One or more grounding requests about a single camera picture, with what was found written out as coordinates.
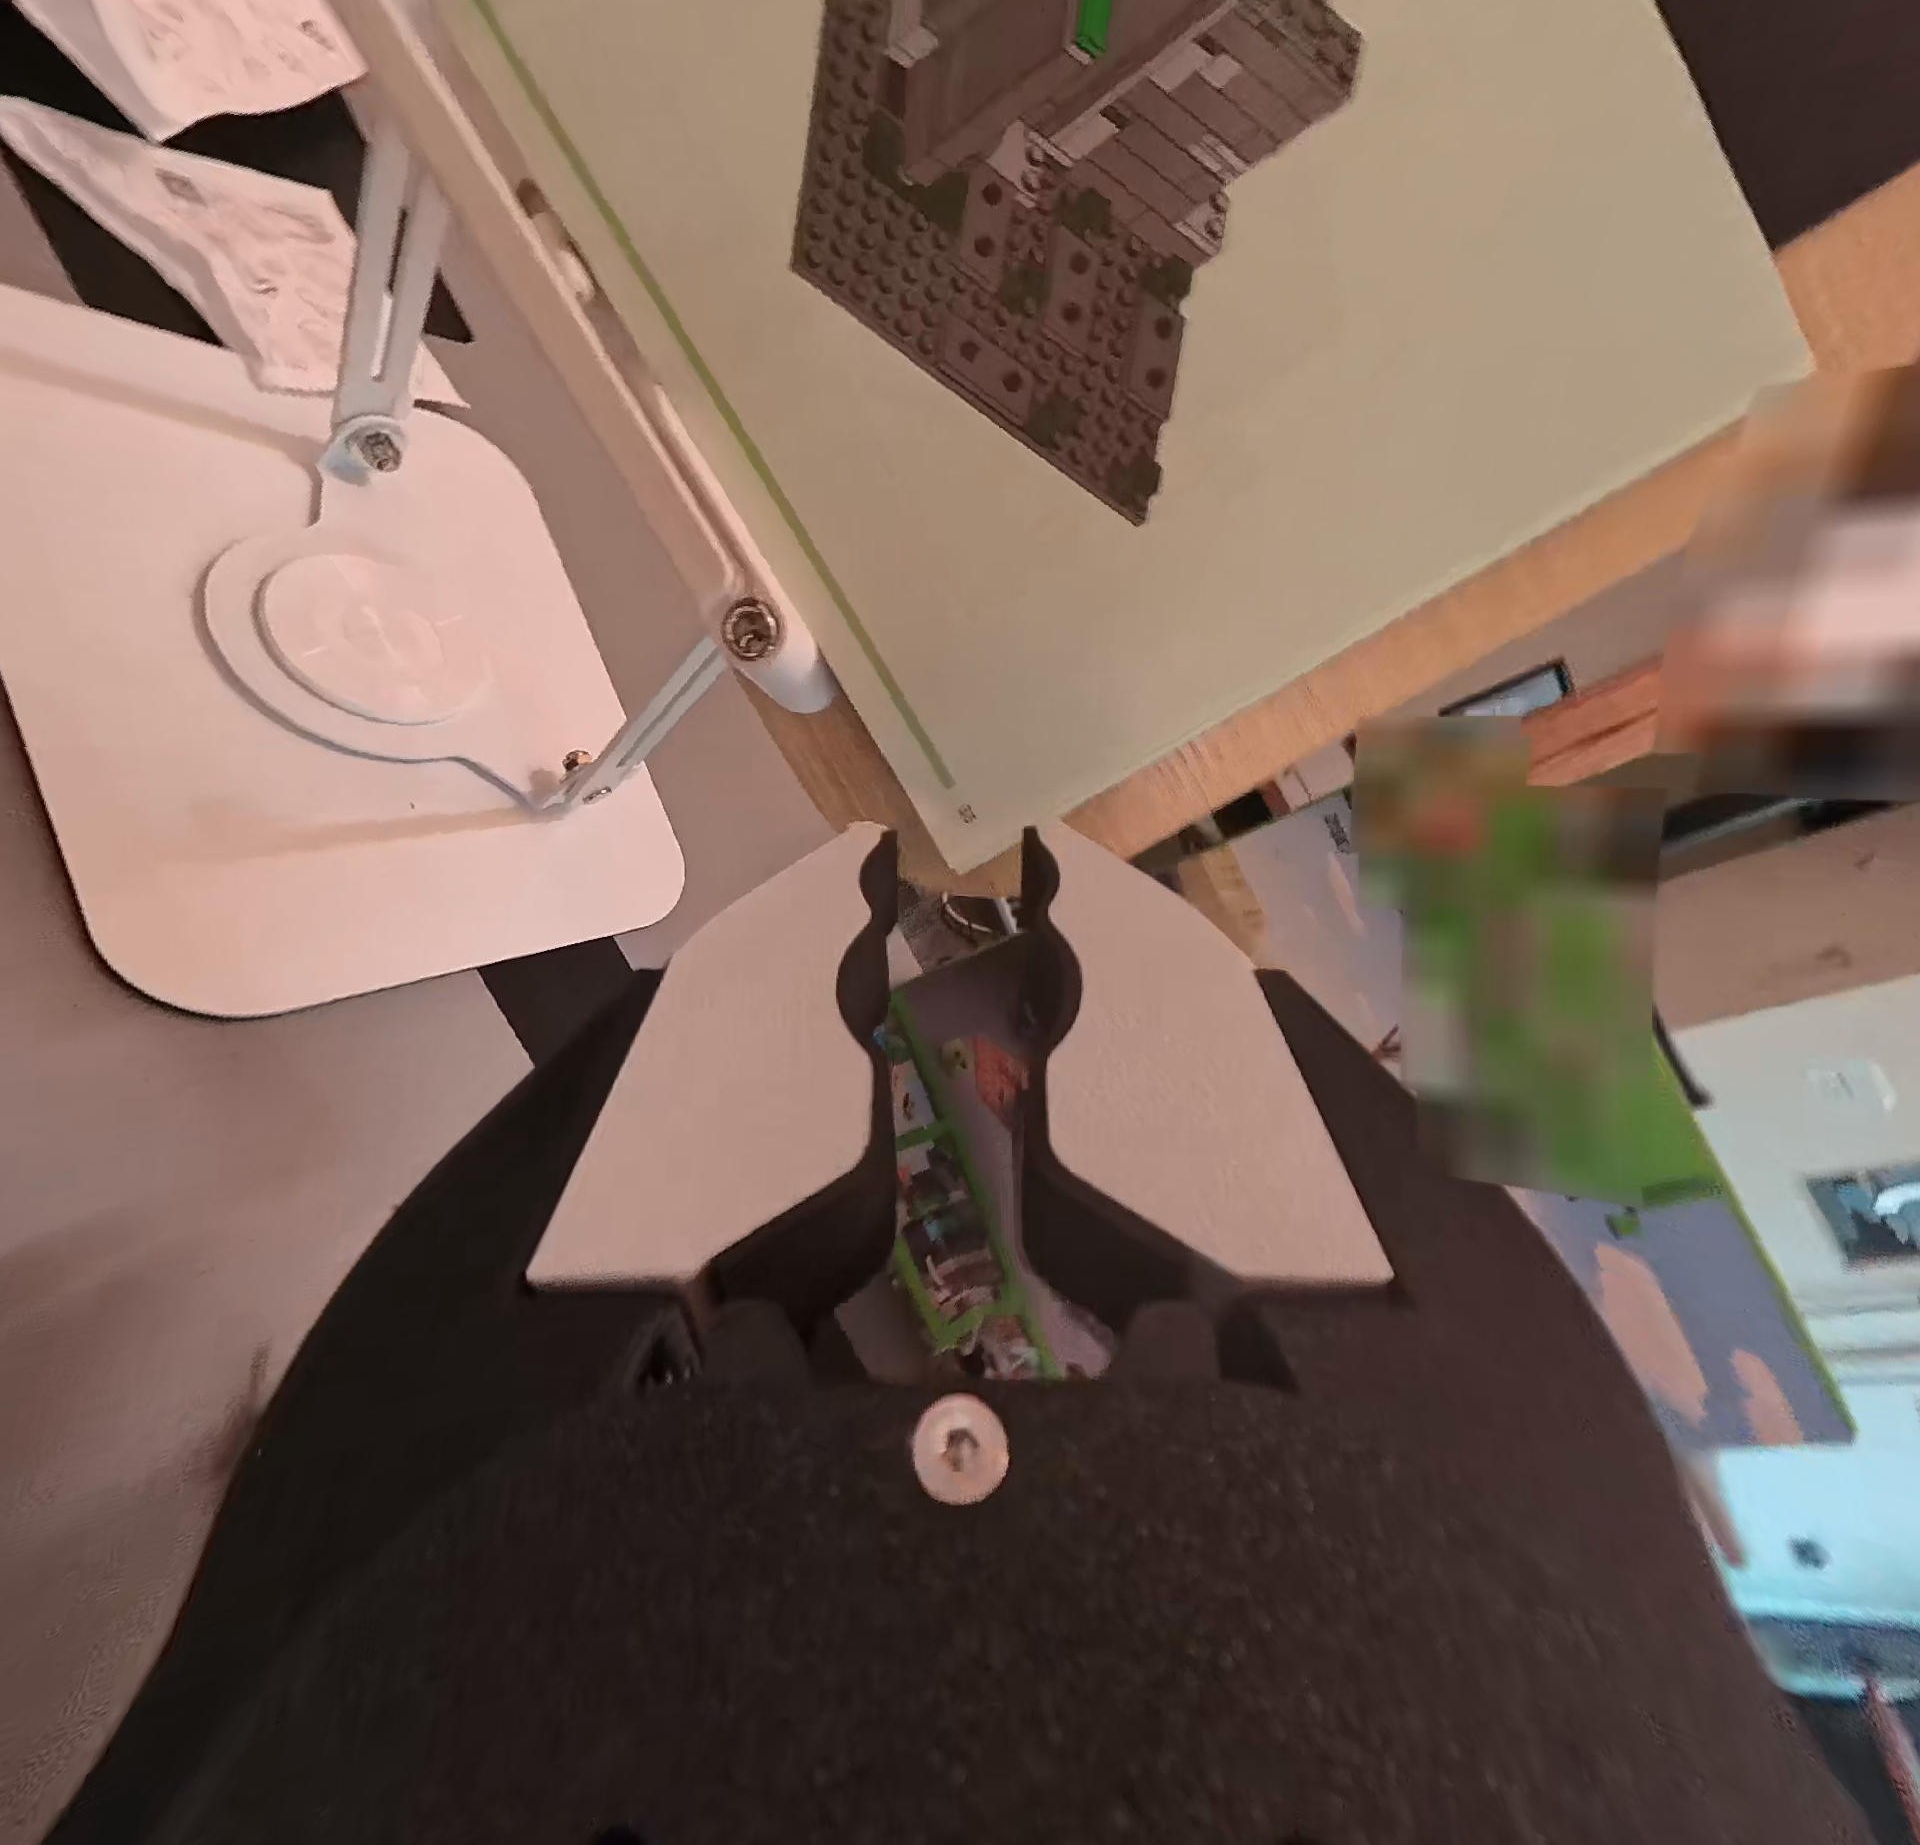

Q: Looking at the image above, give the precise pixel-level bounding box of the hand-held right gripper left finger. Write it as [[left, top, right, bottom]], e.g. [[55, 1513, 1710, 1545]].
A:
[[528, 822, 902, 1290]]

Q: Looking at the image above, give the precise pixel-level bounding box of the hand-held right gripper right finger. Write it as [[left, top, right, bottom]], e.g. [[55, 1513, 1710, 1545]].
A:
[[1023, 822, 1400, 1290]]

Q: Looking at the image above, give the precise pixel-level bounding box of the building instruction booklet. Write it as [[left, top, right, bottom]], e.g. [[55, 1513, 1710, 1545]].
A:
[[435, 0, 1819, 874]]

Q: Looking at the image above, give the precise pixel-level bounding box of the grey desk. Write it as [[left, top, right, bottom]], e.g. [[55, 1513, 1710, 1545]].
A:
[[0, 0, 782, 1845]]

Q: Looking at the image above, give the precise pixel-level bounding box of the green toy brick set box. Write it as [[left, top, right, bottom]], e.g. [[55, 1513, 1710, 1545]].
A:
[[885, 797, 1857, 1447]]

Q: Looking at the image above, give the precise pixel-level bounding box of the white adjustable book stand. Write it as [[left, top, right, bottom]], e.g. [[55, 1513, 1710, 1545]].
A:
[[0, 0, 1920, 1019]]

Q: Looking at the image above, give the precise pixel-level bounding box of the small printed paper bag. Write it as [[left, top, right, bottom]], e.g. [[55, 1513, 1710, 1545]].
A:
[[0, 94, 467, 411]]

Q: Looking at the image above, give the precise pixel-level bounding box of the crumpled white paper bag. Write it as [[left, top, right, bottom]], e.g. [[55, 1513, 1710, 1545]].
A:
[[0, 0, 371, 143]]

